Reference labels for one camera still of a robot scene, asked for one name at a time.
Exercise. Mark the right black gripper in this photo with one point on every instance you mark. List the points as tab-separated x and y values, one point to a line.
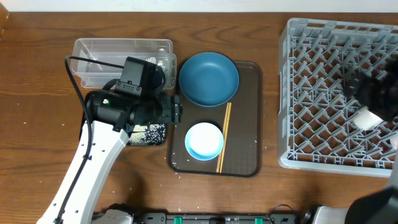
366	82

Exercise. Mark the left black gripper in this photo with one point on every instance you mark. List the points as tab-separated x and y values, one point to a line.
168	110

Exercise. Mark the pile of white rice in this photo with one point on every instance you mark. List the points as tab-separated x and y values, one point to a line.
151	135

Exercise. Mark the white cup green inside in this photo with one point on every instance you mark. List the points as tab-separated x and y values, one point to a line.
367	120

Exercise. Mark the light blue bowl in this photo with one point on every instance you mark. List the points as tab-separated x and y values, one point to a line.
203	141

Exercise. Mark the white cup pink inside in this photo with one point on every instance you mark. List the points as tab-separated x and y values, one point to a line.
394	142

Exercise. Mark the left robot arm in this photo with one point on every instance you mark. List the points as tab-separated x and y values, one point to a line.
78	194

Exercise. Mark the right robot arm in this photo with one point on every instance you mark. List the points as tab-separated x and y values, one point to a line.
380	207

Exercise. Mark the grey plastic dishwasher rack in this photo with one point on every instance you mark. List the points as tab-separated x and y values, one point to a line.
316	129

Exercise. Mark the black plastic tray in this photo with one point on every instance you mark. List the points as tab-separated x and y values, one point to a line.
145	121

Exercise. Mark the dark blue plate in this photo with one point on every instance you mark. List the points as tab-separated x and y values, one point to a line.
208	79

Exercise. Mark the left wooden chopstick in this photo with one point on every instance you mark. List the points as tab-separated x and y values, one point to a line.
225	124

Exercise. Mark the wooden chopstick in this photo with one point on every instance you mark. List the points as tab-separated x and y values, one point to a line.
225	124
225	135

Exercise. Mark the right wooden chopstick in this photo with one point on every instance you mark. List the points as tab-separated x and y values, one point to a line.
225	135

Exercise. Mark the clear plastic bin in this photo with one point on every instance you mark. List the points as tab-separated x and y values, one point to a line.
115	51

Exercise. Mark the dark brown serving tray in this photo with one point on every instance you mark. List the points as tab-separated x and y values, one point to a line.
242	154

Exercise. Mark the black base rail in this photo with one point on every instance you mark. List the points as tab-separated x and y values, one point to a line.
163	218

